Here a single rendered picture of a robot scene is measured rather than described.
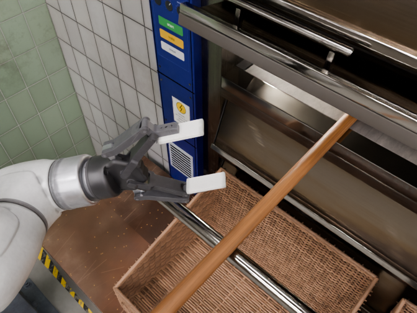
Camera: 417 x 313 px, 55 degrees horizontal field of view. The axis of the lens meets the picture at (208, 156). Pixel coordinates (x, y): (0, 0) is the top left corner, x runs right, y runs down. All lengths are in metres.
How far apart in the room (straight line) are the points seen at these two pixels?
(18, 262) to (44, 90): 1.35
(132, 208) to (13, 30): 0.81
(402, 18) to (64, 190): 0.61
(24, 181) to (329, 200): 0.72
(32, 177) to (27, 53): 1.14
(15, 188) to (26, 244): 0.10
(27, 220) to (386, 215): 0.77
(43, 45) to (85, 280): 0.96
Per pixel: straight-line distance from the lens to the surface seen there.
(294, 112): 0.99
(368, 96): 0.66
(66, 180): 0.68
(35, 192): 0.70
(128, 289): 1.30
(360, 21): 0.76
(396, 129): 0.66
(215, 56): 1.05
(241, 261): 0.75
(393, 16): 0.74
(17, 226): 0.65
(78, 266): 1.46
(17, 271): 0.64
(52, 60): 1.87
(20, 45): 1.78
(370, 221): 1.06
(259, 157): 1.14
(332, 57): 0.71
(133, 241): 1.46
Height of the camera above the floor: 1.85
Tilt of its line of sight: 50 degrees down
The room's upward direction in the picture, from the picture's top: straight up
